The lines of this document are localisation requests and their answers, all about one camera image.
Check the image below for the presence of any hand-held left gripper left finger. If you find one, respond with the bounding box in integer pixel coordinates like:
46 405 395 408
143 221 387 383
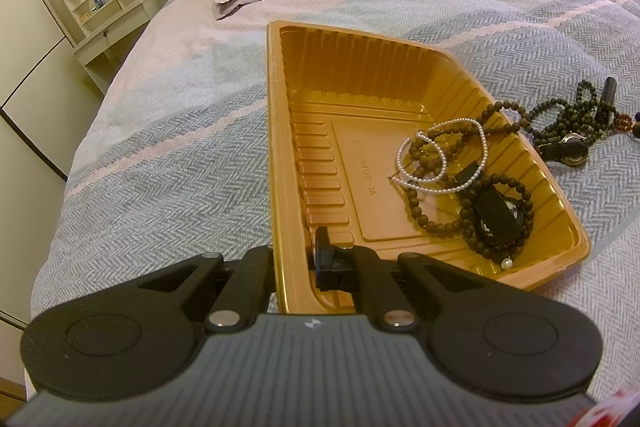
132 247 275 334

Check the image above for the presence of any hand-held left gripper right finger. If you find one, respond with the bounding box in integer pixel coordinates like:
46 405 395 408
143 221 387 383
312 227 482 334

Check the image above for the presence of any brown wooden bead necklace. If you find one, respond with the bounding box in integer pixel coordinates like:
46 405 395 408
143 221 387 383
406 99 535 270

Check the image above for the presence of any orange plastic tray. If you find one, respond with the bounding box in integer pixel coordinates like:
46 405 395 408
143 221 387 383
265 20 592 315

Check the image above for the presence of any black wristwatch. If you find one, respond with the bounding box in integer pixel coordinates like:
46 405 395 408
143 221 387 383
454 160 527 249

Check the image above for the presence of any white pearl bracelet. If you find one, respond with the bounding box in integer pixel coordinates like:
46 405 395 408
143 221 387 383
389 118 489 194

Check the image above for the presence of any gold round wristwatch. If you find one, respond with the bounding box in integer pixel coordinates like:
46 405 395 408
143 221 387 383
536 77 620 167

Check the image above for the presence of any dark bead necklace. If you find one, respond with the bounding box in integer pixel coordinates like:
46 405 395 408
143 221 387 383
527 79 640 150

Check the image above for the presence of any cream dressing table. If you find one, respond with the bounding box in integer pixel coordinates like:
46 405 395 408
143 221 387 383
55 0 159 96

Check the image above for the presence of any cream wardrobe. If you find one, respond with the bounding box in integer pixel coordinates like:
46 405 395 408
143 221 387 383
0 0 72 333

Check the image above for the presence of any red white printed clothing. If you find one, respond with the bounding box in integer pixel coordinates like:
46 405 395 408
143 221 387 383
575 384 640 427

